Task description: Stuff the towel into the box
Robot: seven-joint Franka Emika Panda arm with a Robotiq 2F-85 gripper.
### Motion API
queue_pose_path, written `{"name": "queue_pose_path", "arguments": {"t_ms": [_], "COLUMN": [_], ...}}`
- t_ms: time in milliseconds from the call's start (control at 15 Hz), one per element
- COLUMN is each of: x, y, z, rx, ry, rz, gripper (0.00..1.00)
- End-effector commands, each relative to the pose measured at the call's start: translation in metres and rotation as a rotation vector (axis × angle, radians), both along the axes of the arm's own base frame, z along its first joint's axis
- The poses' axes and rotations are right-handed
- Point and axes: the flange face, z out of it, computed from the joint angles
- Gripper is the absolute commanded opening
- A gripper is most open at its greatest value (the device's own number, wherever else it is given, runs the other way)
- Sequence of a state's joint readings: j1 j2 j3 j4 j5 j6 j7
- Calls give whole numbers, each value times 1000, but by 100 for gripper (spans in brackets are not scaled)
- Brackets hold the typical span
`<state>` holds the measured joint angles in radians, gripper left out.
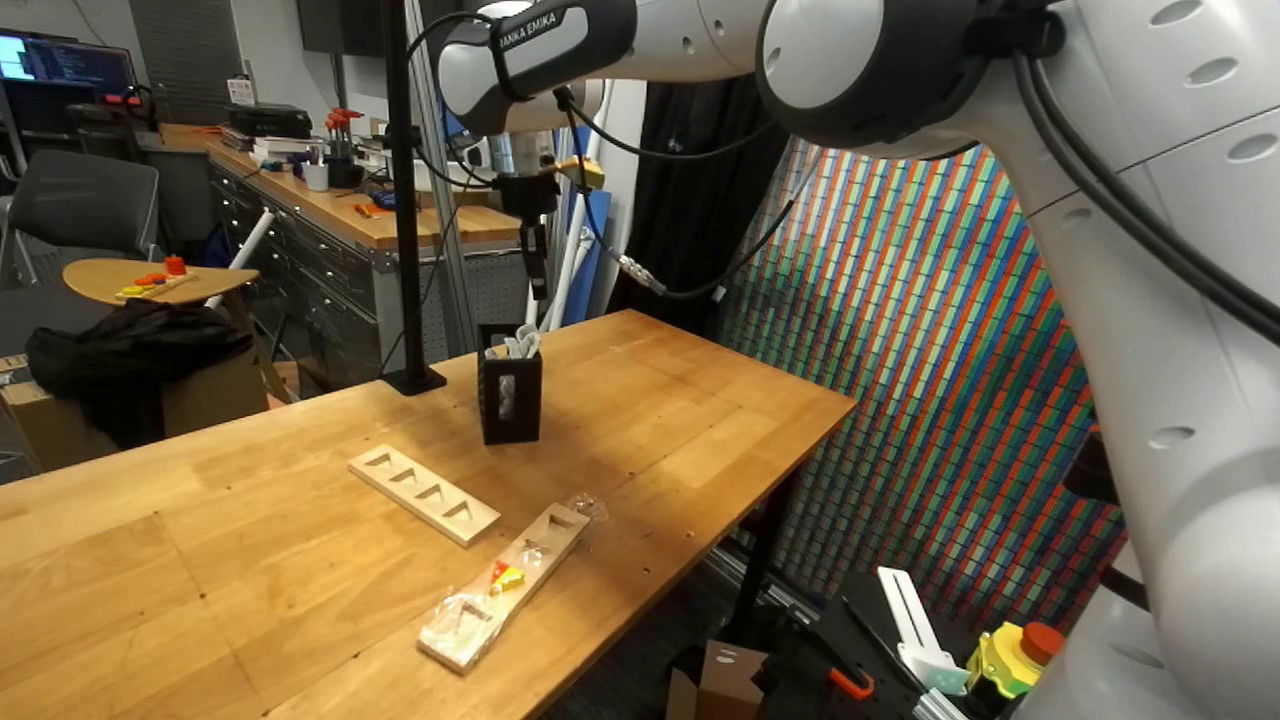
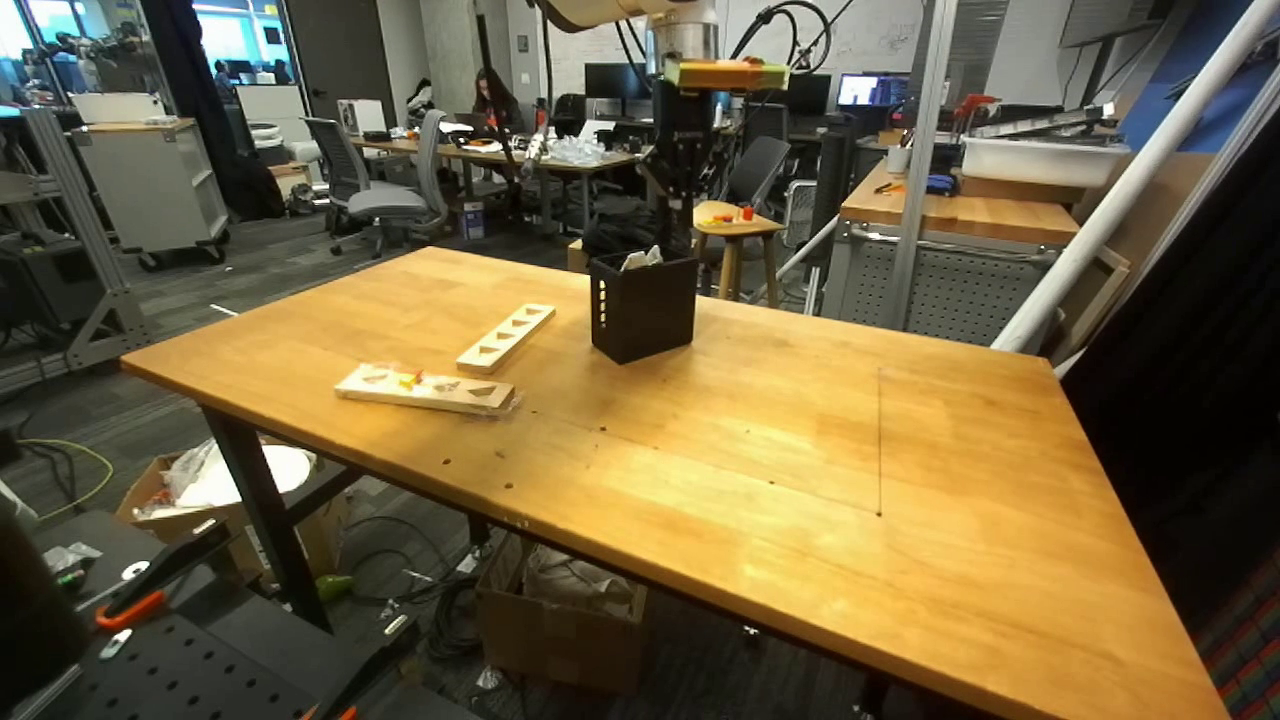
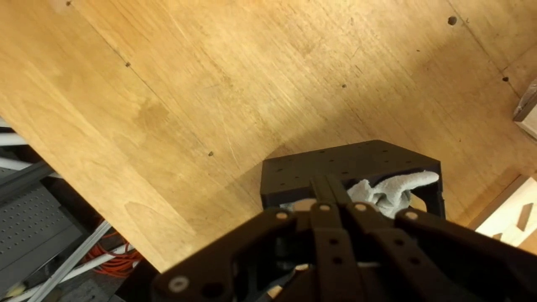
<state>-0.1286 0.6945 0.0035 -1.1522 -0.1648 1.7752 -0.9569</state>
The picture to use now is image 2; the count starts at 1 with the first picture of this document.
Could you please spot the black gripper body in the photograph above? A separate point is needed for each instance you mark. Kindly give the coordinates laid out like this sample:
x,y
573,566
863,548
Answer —
x,y
685,125

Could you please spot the white towel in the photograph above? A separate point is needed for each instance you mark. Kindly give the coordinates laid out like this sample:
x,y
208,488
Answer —
x,y
641,257

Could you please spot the black box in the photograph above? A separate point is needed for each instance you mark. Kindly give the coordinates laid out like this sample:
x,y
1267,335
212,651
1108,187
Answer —
x,y
644,323

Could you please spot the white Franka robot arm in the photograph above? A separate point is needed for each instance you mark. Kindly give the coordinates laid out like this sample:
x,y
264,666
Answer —
x,y
601,10

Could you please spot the open cardboard box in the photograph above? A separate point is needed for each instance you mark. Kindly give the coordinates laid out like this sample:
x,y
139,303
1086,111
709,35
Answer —
x,y
175,500

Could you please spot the round wooden stool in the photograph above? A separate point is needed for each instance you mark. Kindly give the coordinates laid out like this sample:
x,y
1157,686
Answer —
x,y
737,224

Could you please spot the red toy block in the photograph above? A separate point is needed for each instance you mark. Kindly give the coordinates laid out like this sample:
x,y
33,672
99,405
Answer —
x,y
751,211

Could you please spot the black office chair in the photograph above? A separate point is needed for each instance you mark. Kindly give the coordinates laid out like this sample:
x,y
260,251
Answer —
x,y
763,165

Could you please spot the seated person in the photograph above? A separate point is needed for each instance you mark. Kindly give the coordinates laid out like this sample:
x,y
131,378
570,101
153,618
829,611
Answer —
x,y
499,104

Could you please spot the laptop screen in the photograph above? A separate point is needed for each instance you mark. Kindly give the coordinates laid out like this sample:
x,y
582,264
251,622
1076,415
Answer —
x,y
875,91

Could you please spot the plain wooden puzzle board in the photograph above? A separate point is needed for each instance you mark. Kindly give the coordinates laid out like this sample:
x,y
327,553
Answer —
x,y
504,337

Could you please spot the gray vertical pole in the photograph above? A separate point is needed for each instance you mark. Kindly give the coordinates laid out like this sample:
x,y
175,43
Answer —
x,y
920,160

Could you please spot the wooden top workbench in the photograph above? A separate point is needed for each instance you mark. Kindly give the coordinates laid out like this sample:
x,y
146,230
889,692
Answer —
x,y
961,212

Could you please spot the gray office chair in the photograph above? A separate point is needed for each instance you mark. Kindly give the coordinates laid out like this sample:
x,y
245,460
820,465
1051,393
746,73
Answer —
x,y
383,200

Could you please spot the plastic-wrapped wooden puzzle board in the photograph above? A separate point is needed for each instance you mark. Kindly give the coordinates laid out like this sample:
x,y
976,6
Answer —
x,y
424,389

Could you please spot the red yellow triangle piece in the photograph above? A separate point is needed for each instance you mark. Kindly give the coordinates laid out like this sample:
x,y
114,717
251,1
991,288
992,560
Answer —
x,y
418,378

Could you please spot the white plastic bin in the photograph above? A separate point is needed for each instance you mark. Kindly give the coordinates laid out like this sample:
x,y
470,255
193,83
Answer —
x,y
1046,160

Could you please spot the white slanted pole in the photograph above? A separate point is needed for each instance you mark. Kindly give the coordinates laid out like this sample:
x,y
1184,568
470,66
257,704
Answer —
x,y
1132,187

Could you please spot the black table leg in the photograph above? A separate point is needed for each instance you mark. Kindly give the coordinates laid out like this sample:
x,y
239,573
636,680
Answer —
x,y
264,521

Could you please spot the white cabinet cart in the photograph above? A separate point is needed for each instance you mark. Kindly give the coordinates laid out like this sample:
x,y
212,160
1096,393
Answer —
x,y
153,187

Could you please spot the black perforated metal plate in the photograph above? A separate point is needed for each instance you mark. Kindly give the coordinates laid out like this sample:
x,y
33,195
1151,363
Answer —
x,y
212,666

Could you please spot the gray metal shelf frame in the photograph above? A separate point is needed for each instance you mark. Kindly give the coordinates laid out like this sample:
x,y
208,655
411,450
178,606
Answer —
x,y
80,224

